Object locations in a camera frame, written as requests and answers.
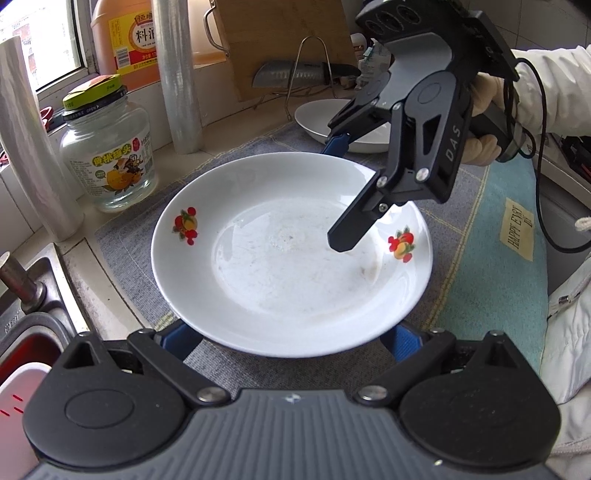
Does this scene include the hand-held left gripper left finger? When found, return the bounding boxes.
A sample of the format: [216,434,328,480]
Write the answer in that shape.
[62,320,230,409]

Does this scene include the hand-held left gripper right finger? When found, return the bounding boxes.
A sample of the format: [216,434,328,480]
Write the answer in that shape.
[355,322,528,409]

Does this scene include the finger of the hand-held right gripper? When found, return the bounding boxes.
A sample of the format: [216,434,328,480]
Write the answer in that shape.
[322,73,403,156]
[327,102,445,253]

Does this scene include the white floral plate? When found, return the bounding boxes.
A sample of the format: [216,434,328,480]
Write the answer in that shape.
[294,98,399,154]
[151,151,434,357]

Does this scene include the person's right forearm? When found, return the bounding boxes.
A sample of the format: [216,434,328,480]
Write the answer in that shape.
[507,45,591,139]

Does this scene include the person's right hand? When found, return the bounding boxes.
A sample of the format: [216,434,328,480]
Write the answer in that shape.
[459,73,509,167]

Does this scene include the plastic food bags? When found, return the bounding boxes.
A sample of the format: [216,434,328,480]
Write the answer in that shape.
[350,31,394,80]

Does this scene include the wooden cutting board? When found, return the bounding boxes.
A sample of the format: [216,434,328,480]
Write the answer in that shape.
[202,0,357,103]

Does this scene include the checked grey blue towel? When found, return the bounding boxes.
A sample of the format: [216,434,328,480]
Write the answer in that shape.
[94,121,551,385]

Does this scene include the steel sink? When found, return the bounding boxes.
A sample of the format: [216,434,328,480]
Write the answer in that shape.
[0,251,95,370]

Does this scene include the red plastic basin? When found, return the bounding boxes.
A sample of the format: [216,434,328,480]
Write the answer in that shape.
[0,333,63,370]

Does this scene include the steel soap dispenser pump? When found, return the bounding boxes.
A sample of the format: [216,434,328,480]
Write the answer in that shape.
[0,250,48,315]

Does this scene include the person's white jacket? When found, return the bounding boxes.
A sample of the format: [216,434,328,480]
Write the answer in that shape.
[538,217,591,480]

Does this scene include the clear cling film roll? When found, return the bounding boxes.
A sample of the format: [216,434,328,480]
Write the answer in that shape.
[151,0,202,156]

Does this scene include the white colander basket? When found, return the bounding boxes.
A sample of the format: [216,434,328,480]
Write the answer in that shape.
[0,362,52,480]

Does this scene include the glass jar yellow lid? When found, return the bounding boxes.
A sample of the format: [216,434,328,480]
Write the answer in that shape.
[58,74,160,213]

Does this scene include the orange cooking oil bottle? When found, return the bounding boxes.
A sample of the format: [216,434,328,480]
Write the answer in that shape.
[89,0,161,94]

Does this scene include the white plastic bag roll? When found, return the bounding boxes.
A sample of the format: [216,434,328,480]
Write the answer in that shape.
[0,35,86,243]

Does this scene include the black handled kitchen knife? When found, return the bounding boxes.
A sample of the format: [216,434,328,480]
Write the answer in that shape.
[251,59,362,89]

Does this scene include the steel wire rack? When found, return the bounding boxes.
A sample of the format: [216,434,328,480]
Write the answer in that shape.
[281,36,352,123]

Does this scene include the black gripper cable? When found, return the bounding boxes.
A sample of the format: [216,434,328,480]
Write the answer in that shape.
[510,56,591,253]

